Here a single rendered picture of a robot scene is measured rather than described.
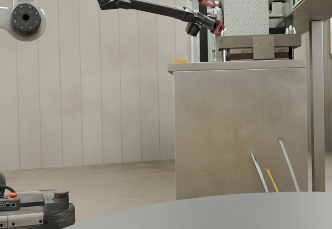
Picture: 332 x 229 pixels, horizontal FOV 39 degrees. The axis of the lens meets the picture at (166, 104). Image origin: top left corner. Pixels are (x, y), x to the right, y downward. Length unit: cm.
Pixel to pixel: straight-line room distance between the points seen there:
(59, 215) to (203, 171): 70
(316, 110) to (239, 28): 63
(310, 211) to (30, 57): 485
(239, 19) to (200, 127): 65
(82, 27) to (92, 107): 88
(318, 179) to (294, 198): 234
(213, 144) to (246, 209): 189
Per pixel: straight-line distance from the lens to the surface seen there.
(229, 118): 225
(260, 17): 255
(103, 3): 234
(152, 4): 240
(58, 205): 217
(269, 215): 36
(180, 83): 225
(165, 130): 538
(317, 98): 271
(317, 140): 273
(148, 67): 532
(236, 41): 233
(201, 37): 286
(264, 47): 232
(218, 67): 225
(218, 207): 38
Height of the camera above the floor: 75
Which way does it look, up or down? 1 degrees down
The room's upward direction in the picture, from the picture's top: 1 degrees counter-clockwise
